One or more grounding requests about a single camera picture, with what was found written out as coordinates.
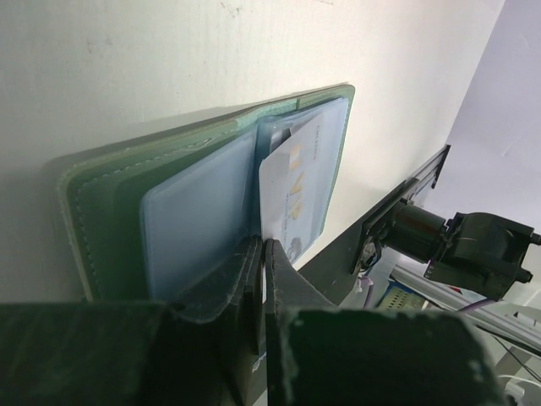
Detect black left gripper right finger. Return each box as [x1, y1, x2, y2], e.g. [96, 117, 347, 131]
[265, 239, 505, 405]

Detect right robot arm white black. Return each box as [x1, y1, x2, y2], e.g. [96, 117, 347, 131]
[383, 202, 540, 301]

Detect aluminium frame rail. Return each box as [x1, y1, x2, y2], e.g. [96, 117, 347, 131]
[404, 144, 451, 201]

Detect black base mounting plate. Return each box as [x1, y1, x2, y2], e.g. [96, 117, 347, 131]
[299, 178, 418, 305]

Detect green leather card holder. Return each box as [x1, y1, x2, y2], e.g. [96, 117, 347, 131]
[57, 84, 355, 301]

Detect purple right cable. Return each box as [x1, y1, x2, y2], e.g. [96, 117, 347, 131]
[458, 295, 494, 315]

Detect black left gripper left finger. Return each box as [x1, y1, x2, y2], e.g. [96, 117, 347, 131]
[1, 237, 263, 405]

